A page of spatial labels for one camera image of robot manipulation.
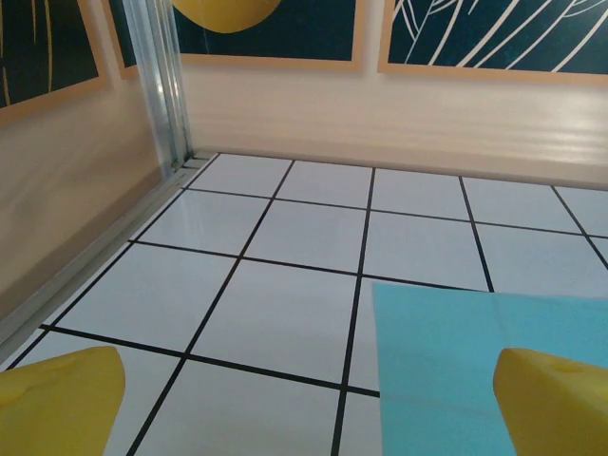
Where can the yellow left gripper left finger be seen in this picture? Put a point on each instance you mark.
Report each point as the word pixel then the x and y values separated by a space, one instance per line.
pixel 57 408

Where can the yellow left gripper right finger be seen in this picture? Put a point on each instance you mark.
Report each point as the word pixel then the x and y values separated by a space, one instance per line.
pixel 556 413

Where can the light blue cloth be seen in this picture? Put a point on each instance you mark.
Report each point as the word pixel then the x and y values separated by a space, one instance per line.
pixel 427 356

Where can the framed leaf picture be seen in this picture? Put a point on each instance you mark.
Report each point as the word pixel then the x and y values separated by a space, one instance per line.
pixel 475 28

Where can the aluminium side rail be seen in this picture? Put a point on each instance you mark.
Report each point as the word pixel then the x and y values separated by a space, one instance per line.
pixel 95 259

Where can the aluminium frame post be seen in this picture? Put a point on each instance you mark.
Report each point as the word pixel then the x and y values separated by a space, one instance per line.
pixel 159 95

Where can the large pale disc wall panel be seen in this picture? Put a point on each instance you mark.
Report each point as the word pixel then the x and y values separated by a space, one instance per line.
pixel 47 47

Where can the dark teal wall panel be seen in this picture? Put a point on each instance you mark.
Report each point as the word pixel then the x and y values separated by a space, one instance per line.
pixel 124 38

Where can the yellow oval wall panel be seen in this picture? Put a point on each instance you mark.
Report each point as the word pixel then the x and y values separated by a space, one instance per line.
pixel 309 28

